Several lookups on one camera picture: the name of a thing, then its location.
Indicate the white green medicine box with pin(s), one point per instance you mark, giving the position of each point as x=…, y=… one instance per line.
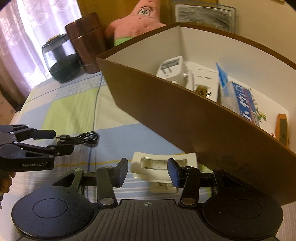
x=267, y=111

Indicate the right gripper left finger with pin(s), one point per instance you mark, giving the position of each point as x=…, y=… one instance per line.
x=108, y=178

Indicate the brown cylindrical canister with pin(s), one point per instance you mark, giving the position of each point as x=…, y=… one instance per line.
x=87, y=38

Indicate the dark glass humidifier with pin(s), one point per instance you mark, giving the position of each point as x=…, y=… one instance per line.
x=61, y=59

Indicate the brown cardboard storage box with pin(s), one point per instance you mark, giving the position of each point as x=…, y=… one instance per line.
x=220, y=138

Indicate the blue label plastic case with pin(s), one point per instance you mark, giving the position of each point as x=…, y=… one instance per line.
x=239, y=100

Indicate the white gold carton box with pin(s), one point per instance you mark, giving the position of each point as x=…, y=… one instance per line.
x=198, y=76

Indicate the white clip holder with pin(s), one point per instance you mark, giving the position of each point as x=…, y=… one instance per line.
x=153, y=169

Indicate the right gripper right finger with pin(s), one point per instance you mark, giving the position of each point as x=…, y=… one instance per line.
x=187, y=178

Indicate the framed grey picture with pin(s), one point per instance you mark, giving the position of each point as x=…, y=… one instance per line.
x=218, y=16

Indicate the orange black utility knife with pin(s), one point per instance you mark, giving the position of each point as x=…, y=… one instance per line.
x=281, y=129

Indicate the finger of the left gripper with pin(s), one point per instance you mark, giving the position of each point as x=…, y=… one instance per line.
x=22, y=151
x=24, y=132

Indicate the pink star plush toy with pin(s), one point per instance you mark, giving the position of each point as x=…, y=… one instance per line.
x=144, y=18

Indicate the blue white cream tube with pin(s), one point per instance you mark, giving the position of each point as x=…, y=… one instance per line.
x=223, y=77

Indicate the pink sheer curtain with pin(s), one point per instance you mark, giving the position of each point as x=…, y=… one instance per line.
x=25, y=27

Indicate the person's left hand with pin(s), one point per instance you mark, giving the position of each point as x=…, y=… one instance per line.
x=6, y=180

